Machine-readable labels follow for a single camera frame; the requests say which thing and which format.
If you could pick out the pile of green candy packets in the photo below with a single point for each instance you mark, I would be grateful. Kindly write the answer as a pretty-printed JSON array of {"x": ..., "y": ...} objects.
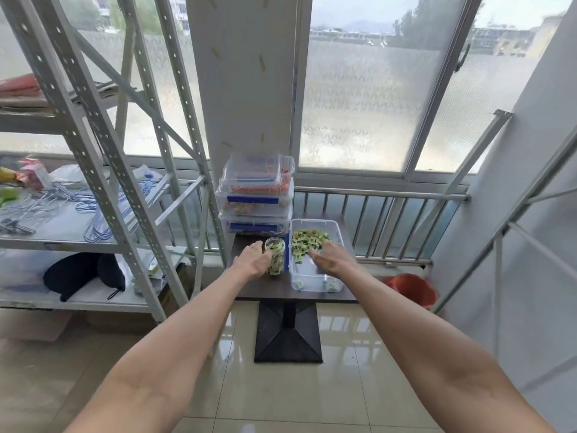
[{"x": 308, "y": 238}]

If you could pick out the person's right hand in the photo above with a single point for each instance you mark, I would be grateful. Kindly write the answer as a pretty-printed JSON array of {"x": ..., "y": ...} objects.
[{"x": 336, "y": 261}]

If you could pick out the grey metal shelf rack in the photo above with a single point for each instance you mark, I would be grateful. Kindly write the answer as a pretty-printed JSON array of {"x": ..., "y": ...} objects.
[{"x": 83, "y": 117}]

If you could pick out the person's left hand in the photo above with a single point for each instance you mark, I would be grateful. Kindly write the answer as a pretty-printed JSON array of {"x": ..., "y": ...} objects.
[{"x": 254, "y": 263}]

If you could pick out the black bag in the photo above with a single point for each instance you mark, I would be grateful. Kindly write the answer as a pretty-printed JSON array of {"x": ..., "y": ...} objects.
[{"x": 72, "y": 275}]

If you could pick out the clear plastic bin lid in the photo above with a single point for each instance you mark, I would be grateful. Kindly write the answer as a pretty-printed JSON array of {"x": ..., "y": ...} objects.
[{"x": 252, "y": 169}]

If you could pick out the steel railing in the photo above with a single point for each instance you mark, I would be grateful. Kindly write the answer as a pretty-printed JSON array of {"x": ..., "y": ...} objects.
[{"x": 383, "y": 193}]

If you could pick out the pink carton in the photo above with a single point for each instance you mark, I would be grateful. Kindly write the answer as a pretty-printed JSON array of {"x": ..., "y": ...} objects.
[{"x": 36, "y": 173}]

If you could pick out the person's left forearm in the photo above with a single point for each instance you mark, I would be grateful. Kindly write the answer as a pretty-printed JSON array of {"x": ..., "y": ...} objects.
[{"x": 171, "y": 356}]

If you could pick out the red waste bin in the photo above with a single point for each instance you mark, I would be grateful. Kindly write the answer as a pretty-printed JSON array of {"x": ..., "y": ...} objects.
[{"x": 414, "y": 290}]

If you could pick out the green candy packets batch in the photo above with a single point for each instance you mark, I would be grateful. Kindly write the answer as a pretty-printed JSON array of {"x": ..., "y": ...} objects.
[{"x": 275, "y": 254}]

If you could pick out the person's right forearm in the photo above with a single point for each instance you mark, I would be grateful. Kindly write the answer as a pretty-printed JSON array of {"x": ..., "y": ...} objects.
[{"x": 428, "y": 351}]

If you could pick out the stack of flat sheets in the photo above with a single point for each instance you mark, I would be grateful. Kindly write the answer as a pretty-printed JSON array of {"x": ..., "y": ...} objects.
[{"x": 22, "y": 92}]

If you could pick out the clear bin with green candies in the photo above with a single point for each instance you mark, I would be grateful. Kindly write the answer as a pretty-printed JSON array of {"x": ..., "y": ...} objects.
[{"x": 311, "y": 277}]

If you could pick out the frosted glass window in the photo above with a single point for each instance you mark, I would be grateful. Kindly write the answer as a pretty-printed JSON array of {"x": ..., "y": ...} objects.
[
  {"x": 18, "y": 54},
  {"x": 360, "y": 108}
]

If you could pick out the heap of red candy packets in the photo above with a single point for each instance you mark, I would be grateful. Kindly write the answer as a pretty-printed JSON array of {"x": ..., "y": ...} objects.
[{"x": 261, "y": 190}]

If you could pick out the black table base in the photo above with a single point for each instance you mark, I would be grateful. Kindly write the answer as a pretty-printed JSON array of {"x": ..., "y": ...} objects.
[{"x": 288, "y": 338}]

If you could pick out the clear plastic cup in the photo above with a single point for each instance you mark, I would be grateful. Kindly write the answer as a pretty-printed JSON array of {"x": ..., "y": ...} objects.
[{"x": 277, "y": 267}]

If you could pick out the grey metal rack frame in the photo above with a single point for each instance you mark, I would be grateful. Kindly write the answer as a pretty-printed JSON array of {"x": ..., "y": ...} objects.
[{"x": 476, "y": 153}]

